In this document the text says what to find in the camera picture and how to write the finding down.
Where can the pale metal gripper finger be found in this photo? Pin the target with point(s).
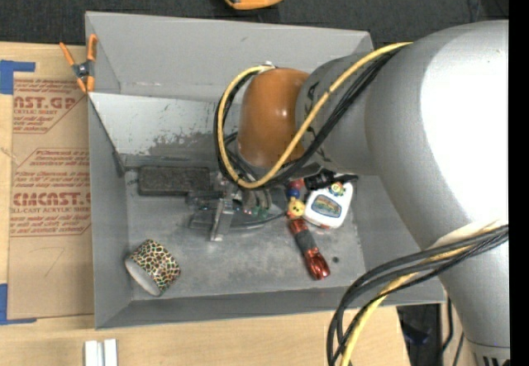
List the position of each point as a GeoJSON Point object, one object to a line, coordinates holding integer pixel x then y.
{"type": "Point", "coordinates": [206, 196]}
{"type": "Point", "coordinates": [221, 221]}

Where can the red and yellow toy rattle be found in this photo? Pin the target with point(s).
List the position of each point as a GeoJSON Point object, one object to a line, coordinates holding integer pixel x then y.
{"type": "Point", "coordinates": [308, 242]}

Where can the dark green flat block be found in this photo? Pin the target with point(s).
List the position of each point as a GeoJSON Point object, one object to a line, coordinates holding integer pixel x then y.
{"type": "Point", "coordinates": [173, 181]}

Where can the grey metal bin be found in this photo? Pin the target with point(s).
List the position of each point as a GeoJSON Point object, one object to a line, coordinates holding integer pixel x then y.
{"type": "Point", "coordinates": [231, 273]}

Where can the white toy with colourful print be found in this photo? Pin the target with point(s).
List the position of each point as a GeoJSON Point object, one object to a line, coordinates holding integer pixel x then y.
{"type": "Point", "coordinates": [328, 207]}

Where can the brown cardboard board, red print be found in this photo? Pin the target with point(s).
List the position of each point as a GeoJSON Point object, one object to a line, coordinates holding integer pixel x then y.
{"type": "Point", "coordinates": [49, 174]}

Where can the leopard print tape roll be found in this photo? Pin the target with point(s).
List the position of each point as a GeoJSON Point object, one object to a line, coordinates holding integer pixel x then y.
{"type": "Point", "coordinates": [157, 263]}

